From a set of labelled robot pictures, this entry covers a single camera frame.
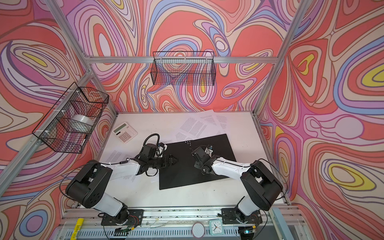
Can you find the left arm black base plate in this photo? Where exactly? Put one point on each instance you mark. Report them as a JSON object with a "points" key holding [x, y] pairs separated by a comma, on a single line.
{"points": [[126, 217]]}

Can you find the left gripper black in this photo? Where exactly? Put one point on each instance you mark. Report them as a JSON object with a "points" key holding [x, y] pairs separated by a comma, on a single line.
{"points": [[168, 161]]}

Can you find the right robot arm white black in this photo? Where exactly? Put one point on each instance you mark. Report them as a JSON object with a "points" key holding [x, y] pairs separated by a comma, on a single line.
{"points": [[262, 187]]}

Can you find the black wire basket back wall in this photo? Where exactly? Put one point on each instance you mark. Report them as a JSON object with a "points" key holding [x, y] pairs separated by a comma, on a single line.
{"points": [[183, 68]]}

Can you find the pink desk calculator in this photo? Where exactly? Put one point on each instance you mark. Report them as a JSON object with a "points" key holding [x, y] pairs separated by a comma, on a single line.
{"points": [[124, 132]]}

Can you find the yellow marker pen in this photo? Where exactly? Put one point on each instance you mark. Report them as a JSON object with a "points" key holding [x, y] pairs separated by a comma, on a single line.
{"points": [[77, 229]]}

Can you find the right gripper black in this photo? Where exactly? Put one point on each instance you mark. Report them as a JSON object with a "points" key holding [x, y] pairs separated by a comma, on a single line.
{"points": [[197, 165]]}

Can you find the light blue bar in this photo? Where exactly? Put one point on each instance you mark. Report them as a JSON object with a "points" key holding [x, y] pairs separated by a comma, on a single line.
{"points": [[282, 229]]}

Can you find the black wire basket left wall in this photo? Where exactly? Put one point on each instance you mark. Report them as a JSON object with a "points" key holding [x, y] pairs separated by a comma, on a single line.
{"points": [[57, 134]]}

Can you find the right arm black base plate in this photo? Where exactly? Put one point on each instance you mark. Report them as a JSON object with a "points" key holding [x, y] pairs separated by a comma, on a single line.
{"points": [[235, 216]]}

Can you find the round pink white disc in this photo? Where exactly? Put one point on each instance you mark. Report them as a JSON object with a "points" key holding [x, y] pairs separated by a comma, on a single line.
{"points": [[198, 230]]}

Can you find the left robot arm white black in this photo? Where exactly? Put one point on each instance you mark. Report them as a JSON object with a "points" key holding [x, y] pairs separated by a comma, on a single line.
{"points": [[89, 185]]}

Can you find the red folder black inside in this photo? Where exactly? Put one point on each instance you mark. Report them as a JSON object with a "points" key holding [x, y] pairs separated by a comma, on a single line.
{"points": [[184, 172]]}

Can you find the black wire basket wall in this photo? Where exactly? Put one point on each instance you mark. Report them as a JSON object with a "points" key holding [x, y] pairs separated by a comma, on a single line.
{"points": [[183, 68], [57, 134]]}

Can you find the white tape roll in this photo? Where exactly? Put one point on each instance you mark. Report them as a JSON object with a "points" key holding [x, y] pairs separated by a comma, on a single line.
{"points": [[81, 121]]}

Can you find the printed paper sheet far stack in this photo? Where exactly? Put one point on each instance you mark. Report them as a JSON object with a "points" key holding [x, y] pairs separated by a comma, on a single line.
{"points": [[193, 126]]}

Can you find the small teal alarm clock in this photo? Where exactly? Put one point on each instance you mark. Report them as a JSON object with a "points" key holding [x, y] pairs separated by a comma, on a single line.
{"points": [[216, 227]]}

